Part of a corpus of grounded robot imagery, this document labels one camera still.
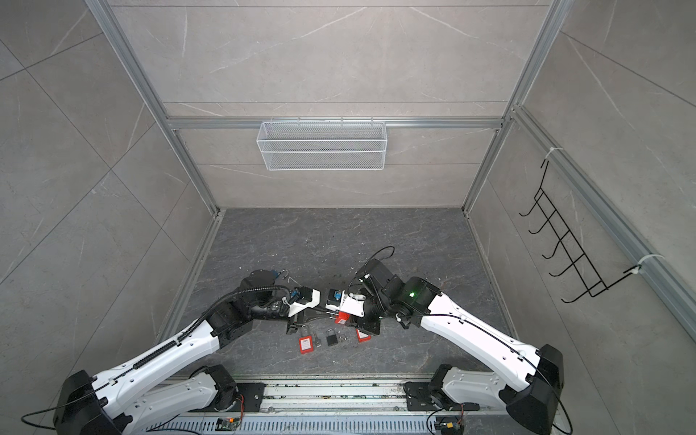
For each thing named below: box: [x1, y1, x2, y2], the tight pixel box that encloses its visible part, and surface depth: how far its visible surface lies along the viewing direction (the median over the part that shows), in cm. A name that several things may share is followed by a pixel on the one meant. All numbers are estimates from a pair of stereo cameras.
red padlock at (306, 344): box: [299, 335, 315, 355], surface depth 83 cm
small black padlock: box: [326, 328, 339, 347], surface depth 85 cm
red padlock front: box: [355, 328, 373, 344], surface depth 85 cm
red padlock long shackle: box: [335, 310, 351, 325], surface depth 68 cm
